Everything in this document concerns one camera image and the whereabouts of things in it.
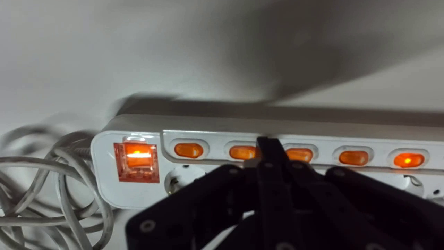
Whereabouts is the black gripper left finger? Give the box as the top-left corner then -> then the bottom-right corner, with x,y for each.
125,136 -> 274,250

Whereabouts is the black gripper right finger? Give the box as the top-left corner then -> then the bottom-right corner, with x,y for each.
270,136 -> 444,250

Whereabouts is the white six-socket power strip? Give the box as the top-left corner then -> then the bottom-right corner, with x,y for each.
90,95 -> 444,211

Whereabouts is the white power strip cable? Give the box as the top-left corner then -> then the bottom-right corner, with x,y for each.
0,125 -> 115,250

